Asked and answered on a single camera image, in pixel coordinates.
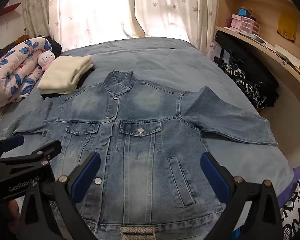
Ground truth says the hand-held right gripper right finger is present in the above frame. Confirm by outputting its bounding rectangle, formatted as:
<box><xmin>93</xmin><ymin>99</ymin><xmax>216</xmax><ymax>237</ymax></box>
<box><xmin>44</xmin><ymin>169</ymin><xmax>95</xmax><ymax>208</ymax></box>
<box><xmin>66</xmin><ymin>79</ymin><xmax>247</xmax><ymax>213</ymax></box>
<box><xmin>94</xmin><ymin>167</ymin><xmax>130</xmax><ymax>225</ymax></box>
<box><xmin>200</xmin><ymin>152</ymin><xmax>284</xmax><ymax>240</ymax></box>

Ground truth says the black white patterned cloth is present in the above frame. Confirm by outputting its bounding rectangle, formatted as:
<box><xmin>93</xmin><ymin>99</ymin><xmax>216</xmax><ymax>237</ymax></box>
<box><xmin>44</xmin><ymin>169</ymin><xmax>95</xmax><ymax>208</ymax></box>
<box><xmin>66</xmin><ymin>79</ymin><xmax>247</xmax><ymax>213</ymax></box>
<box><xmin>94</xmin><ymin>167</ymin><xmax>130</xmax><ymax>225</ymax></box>
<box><xmin>222</xmin><ymin>62</ymin><xmax>266</xmax><ymax>110</ymax></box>

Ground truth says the white cat plush toy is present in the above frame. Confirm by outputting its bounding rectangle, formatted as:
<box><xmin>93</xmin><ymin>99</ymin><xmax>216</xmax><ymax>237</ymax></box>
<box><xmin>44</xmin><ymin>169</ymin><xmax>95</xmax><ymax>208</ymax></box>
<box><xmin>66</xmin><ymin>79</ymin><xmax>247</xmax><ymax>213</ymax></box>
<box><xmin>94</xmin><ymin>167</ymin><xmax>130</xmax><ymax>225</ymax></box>
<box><xmin>37</xmin><ymin>51</ymin><xmax>56</xmax><ymax>72</ymax></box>

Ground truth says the wooden shelf unit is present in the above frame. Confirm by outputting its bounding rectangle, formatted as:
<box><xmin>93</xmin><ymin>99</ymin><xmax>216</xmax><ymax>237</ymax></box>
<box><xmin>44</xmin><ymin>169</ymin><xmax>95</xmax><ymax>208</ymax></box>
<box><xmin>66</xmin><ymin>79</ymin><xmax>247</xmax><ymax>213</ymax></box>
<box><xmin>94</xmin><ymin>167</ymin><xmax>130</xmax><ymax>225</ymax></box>
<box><xmin>214</xmin><ymin>0</ymin><xmax>300</xmax><ymax>112</ymax></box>

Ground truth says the blue denim jacket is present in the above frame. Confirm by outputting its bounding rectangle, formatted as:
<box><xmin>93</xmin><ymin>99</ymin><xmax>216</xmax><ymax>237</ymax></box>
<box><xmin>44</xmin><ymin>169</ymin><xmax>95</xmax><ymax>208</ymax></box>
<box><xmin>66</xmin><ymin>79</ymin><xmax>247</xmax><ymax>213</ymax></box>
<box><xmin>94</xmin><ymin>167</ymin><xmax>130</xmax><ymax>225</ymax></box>
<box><xmin>1</xmin><ymin>70</ymin><xmax>279</xmax><ymax>240</ymax></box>

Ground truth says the white cloth with black print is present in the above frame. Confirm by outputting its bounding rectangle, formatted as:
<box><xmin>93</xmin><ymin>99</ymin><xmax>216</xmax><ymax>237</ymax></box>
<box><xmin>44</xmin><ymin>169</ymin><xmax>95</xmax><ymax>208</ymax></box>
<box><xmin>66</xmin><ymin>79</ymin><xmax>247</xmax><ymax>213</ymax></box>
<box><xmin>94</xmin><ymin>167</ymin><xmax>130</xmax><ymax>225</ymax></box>
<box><xmin>279</xmin><ymin>177</ymin><xmax>300</xmax><ymax>240</ymax></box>

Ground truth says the floral quilt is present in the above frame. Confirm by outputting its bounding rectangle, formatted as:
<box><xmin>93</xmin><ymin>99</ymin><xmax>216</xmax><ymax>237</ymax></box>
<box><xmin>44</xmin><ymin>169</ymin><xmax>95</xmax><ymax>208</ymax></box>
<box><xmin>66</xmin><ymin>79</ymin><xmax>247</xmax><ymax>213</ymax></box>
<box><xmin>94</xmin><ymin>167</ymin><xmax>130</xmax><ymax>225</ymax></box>
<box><xmin>0</xmin><ymin>37</ymin><xmax>53</xmax><ymax>112</ymax></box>

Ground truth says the yellow cloth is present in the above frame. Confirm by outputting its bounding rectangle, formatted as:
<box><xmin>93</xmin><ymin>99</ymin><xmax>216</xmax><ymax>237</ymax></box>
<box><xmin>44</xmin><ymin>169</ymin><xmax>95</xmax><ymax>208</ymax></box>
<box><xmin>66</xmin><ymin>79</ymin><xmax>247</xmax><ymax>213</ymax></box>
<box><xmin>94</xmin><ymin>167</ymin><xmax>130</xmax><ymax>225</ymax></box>
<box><xmin>277</xmin><ymin>12</ymin><xmax>298</xmax><ymax>43</ymax></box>

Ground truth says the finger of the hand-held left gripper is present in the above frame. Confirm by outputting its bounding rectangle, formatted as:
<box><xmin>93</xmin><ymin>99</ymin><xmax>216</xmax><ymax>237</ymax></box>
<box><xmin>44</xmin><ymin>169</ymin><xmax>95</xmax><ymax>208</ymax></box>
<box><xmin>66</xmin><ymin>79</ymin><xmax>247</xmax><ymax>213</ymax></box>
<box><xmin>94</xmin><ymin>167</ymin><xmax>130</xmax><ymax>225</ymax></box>
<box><xmin>0</xmin><ymin>140</ymin><xmax>62</xmax><ymax>178</ymax></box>
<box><xmin>0</xmin><ymin>134</ymin><xmax>25</xmax><ymax>159</ymax></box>

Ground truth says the pile of papers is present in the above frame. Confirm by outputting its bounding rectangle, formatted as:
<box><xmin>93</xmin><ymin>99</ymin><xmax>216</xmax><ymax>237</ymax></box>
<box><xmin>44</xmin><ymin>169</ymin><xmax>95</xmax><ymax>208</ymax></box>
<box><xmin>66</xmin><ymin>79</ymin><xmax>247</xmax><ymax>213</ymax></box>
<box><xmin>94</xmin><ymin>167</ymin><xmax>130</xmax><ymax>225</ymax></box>
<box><xmin>240</xmin><ymin>31</ymin><xmax>300</xmax><ymax>80</ymax></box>

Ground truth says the folded cream garment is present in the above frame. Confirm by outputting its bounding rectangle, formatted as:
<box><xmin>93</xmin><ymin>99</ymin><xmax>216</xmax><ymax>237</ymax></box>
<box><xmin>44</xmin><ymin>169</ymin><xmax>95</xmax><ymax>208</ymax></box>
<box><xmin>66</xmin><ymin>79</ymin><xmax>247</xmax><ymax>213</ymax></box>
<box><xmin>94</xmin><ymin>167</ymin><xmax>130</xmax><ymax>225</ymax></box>
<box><xmin>37</xmin><ymin>54</ymin><xmax>94</xmax><ymax>95</ymax></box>

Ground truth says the pink drawer organizer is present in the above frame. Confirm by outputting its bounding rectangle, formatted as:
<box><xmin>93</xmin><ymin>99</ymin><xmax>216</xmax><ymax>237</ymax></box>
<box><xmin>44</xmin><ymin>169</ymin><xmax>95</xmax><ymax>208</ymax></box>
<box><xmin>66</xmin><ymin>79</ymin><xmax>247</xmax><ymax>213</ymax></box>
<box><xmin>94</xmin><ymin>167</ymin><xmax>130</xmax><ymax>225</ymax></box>
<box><xmin>229</xmin><ymin>14</ymin><xmax>262</xmax><ymax>35</ymax></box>

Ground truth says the dark knit garment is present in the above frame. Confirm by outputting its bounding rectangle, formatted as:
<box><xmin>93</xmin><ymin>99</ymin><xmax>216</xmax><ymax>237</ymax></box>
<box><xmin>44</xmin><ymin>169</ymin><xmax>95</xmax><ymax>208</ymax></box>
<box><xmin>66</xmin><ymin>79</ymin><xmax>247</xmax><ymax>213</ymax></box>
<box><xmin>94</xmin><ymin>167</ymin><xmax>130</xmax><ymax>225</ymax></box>
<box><xmin>37</xmin><ymin>35</ymin><xmax>63</xmax><ymax>55</ymax></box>

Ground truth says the purple cloth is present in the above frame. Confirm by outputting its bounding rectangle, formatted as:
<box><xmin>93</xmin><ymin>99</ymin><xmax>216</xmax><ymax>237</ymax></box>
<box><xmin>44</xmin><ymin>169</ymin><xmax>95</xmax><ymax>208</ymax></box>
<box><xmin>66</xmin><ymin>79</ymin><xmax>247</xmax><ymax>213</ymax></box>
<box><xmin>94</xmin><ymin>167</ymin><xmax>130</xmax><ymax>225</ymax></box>
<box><xmin>276</xmin><ymin>166</ymin><xmax>300</xmax><ymax>207</ymax></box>

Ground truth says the red wall decoration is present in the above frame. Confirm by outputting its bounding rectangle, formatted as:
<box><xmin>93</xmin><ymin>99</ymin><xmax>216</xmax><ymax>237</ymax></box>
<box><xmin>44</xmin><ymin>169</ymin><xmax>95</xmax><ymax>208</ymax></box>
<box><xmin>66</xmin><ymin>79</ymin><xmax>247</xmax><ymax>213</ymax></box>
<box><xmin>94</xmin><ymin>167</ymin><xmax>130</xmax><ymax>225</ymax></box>
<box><xmin>0</xmin><ymin>2</ymin><xmax>22</xmax><ymax>18</ymax></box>

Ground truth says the white cardboard box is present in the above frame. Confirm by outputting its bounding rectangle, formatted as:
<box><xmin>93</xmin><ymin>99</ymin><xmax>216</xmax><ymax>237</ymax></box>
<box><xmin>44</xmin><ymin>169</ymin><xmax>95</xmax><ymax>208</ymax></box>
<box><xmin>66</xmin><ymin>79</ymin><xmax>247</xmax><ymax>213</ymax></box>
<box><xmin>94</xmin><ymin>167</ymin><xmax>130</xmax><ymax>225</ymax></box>
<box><xmin>207</xmin><ymin>41</ymin><xmax>223</xmax><ymax>64</ymax></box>

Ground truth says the black bag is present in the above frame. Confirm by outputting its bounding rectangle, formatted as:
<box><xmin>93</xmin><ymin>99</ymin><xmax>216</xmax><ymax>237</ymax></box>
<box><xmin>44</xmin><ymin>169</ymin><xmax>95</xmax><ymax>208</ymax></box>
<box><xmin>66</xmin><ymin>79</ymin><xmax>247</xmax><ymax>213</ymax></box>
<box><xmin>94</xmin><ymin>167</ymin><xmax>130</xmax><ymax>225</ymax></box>
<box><xmin>214</xmin><ymin>30</ymin><xmax>280</xmax><ymax>107</ymax></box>

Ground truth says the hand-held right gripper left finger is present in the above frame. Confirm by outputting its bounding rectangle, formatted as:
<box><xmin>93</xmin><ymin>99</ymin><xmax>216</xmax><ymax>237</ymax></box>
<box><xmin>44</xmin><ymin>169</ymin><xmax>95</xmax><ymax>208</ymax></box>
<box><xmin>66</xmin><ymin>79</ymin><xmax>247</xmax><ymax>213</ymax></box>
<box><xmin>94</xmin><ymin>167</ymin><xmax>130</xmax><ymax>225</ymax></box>
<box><xmin>17</xmin><ymin>152</ymin><xmax>102</xmax><ymax>240</ymax></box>

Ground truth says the sheer leaf-print curtain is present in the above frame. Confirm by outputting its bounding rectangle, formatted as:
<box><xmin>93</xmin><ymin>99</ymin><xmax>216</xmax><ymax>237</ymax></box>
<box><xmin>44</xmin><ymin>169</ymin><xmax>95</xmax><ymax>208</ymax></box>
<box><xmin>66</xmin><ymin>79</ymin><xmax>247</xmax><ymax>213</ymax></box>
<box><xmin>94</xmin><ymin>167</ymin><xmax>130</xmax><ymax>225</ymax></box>
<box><xmin>134</xmin><ymin>0</ymin><xmax>217</xmax><ymax>54</ymax></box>
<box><xmin>22</xmin><ymin>0</ymin><xmax>150</xmax><ymax>52</ymax></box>

